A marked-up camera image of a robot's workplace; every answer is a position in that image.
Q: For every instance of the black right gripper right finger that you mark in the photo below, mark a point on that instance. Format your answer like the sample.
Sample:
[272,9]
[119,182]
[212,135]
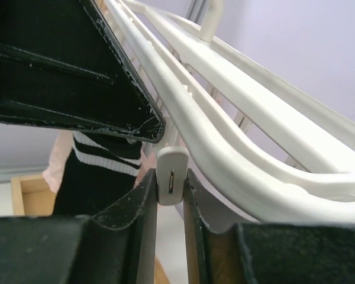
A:
[222,247]

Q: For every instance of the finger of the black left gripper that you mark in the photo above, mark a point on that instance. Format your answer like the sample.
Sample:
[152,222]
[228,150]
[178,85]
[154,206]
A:
[62,67]

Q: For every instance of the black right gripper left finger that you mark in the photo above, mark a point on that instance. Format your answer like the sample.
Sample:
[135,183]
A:
[116,245]

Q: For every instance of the black striped sock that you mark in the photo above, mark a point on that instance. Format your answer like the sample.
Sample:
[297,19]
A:
[100,170]

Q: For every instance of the white plastic clip hanger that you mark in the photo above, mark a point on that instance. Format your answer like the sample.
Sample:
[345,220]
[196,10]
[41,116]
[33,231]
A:
[271,150]

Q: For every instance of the pink sock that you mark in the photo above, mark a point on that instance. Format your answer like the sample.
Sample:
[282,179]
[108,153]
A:
[53,175]

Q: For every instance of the wooden drying rack frame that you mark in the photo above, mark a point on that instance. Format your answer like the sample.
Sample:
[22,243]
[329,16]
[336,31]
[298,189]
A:
[31,195]

